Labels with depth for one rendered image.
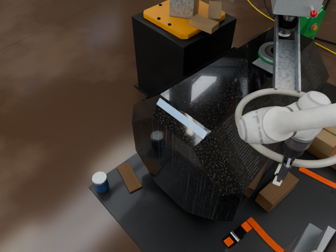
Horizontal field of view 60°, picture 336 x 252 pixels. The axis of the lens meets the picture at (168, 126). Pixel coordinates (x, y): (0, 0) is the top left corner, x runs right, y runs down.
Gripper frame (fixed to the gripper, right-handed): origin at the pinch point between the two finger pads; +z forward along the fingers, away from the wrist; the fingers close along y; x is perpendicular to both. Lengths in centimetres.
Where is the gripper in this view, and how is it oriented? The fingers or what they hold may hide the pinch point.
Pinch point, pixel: (279, 175)
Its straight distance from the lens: 128.1
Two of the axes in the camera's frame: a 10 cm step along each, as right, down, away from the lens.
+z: -0.2, 7.0, 7.2
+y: 4.2, -6.5, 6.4
